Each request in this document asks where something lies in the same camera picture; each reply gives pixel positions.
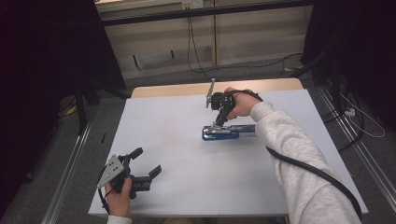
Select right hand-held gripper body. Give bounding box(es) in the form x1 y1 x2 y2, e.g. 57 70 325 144
205 77 237 121

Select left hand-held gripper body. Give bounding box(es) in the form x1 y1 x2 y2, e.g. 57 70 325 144
95 154 153 201

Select blue stapler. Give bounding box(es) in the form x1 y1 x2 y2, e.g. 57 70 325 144
201 123 257 142

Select person's right hand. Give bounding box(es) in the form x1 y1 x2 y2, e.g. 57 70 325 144
223 86 264 121

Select person's left hand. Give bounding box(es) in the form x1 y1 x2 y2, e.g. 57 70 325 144
104 177 134 218

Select black stand leg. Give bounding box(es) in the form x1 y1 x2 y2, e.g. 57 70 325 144
73 77 132 136

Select black curtain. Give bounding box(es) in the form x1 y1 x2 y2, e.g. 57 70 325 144
301 0 396 133
0 0 128 216

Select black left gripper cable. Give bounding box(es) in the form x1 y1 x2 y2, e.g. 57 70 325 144
96 169 115 216

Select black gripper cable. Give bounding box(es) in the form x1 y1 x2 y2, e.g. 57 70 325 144
96 169 115 216
229 89 364 220

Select metal floor rail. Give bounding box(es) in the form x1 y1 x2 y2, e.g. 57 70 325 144
40 122 93 224
316 86 396 204

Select black wall cable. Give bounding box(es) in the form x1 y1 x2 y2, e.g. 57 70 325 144
186 7 304 80

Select white wall socket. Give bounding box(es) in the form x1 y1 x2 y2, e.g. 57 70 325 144
181 0 205 10

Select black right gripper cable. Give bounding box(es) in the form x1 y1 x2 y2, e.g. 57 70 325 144
229 89 364 220

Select black floor cables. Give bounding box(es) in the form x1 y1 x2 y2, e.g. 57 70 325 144
320 78 366 153

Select white floor cable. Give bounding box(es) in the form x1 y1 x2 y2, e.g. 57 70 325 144
339 92 387 139

